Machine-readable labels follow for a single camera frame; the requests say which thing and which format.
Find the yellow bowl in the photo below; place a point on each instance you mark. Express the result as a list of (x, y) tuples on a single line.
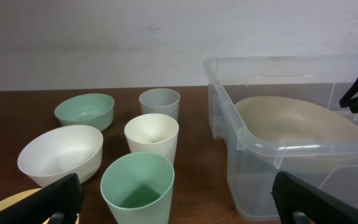
[(7, 202)]

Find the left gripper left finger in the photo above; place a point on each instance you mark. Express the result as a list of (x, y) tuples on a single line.
[(59, 202)]

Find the cream cup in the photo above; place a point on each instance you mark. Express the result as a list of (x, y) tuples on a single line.
[(154, 132)]

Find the grey cup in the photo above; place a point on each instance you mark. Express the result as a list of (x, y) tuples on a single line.
[(160, 100)]

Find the mint green bowl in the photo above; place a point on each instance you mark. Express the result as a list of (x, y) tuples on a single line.
[(92, 109)]

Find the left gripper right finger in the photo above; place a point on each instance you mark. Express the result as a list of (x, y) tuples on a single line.
[(299, 202)]

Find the cream plate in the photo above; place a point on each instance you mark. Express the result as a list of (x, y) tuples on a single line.
[(283, 120)]

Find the clear plastic storage container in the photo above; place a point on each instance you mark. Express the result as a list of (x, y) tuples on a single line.
[(252, 163)]

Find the white bowl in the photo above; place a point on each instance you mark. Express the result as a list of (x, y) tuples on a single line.
[(62, 151)]

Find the mint green cup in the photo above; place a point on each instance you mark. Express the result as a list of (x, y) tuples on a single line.
[(138, 188)]

